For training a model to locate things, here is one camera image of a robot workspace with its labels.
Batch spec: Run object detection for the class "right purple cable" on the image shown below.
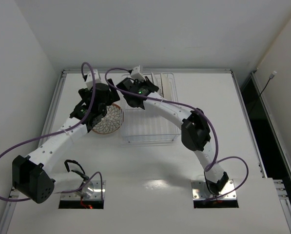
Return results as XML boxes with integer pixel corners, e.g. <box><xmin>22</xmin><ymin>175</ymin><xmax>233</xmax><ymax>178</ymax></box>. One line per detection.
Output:
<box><xmin>104</xmin><ymin>67</ymin><xmax>250</xmax><ymax>203</ymax></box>

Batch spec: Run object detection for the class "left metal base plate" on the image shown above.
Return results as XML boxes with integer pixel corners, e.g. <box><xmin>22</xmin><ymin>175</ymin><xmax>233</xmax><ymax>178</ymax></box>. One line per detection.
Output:
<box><xmin>60</xmin><ymin>180</ymin><xmax>106</xmax><ymax>202</ymax></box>

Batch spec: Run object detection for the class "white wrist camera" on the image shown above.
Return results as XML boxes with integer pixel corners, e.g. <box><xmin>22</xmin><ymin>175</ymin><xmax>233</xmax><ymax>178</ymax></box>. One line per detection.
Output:
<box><xmin>84</xmin><ymin>69</ymin><xmax>102</xmax><ymax>89</ymax></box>
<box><xmin>130</xmin><ymin>65</ymin><xmax>145</xmax><ymax>81</ymax></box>

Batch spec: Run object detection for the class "sunburst pattern plate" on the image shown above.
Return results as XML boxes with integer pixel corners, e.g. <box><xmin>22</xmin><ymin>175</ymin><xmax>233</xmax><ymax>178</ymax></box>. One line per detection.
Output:
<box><xmin>151</xmin><ymin>72</ymin><xmax>163</xmax><ymax>96</ymax></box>

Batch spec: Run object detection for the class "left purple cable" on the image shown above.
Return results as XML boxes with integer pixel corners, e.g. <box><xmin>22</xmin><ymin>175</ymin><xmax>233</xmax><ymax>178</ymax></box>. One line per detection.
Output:
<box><xmin>0</xmin><ymin>62</ymin><xmax>104</xmax><ymax>202</ymax></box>

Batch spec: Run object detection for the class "floral orange-rim plate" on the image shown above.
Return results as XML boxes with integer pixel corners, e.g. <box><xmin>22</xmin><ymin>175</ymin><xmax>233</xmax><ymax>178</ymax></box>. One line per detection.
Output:
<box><xmin>92</xmin><ymin>104</ymin><xmax>124</xmax><ymax>135</ymax></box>
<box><xmin>160</xmin><ymin>73</ymin><xmax>172</xmax><ymax>101</ymax></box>

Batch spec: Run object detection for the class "white wire dish rack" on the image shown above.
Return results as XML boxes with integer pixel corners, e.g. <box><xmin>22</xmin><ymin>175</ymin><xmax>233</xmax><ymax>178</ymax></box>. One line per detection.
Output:
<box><xmin>120</xmin><ymin>73</ymin><xmax>180</xmax><ymax>144</ymax></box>

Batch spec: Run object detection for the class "black cable white plug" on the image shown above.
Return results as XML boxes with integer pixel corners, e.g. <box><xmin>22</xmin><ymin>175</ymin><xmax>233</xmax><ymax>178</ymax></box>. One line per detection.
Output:
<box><xmin>251</xmin><ymin>71</ymin><xmax>277</xmax><ymax>111</ymax></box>

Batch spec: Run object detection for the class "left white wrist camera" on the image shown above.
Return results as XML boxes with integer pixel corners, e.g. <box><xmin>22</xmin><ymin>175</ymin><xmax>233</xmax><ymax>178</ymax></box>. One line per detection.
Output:
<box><xmin>84</xmin><ymin>69</ymin><xmax>102</xmax><ymax>89</ymax></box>

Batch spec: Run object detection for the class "purple cable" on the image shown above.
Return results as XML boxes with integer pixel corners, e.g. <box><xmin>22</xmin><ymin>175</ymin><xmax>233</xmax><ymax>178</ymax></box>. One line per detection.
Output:
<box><xmin>0</xmin><ymin>62</ymin><xmax>104</xmax><ymax>202</ymax></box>
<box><xmin>104</xmin><ymin>67</ymin><xmax>250</xmax><ymax>203</ymax></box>

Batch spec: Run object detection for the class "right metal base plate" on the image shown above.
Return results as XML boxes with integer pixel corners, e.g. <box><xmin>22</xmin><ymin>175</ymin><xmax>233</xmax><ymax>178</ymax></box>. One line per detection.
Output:
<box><xmin>191</xmin><ymin>180</ymin><xmax>237</xmax><ymax>201</ymax></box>

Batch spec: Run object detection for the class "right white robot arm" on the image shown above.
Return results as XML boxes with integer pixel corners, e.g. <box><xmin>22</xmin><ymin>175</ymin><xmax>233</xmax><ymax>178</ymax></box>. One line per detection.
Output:
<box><xmin>116</xmin><ymin>78</ymin><xmax>229</xmax><ymax>195</ymax></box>

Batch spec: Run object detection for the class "metal base plate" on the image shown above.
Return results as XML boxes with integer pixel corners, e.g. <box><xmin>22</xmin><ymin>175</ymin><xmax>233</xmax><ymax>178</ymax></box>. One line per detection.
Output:
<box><xmin>60</xmin><ymin>180</ymin><xmax>106</xmax><ymax>202</ymax></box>
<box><xmin>191</xmin><ymin>180</ymin><xmax>237</xmax><ymax>201</ymax></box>

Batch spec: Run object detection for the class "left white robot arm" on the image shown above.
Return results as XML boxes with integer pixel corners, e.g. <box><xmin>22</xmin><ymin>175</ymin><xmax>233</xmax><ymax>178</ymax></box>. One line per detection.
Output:
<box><xmin>12</xmin><ymin>82</ymin><xmax>120</xmax><ymax>204</ymax></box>

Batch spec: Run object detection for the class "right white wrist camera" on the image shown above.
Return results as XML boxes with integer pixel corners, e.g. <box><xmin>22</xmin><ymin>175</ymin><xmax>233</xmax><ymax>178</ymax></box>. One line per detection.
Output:
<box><xmin>130</xmin><ymin>65</ymin><xmax>145</xmax><ymax>81</ymax></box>

